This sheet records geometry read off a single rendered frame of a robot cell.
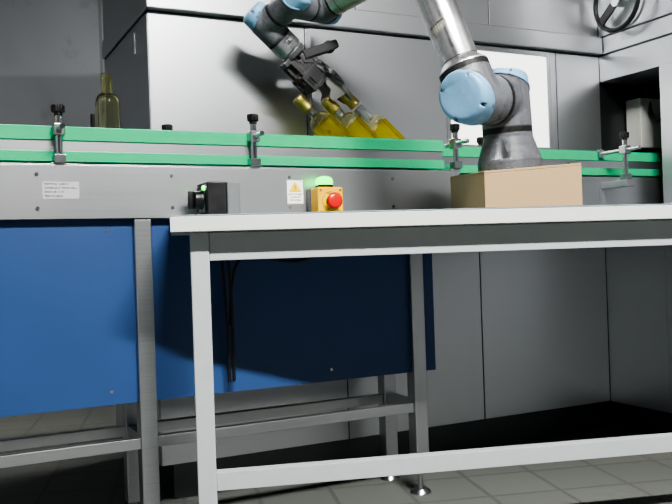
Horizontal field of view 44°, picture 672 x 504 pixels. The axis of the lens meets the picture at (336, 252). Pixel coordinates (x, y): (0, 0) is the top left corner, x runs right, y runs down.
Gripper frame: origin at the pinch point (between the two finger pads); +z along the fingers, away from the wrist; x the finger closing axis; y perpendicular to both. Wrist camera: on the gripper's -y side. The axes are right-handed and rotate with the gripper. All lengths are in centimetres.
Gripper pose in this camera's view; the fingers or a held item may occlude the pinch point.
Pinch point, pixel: (346, 96)
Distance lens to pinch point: 235.9
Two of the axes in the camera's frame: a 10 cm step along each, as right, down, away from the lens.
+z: 7.0, 6.3, 3.4
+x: 4.5, -0.2, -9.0
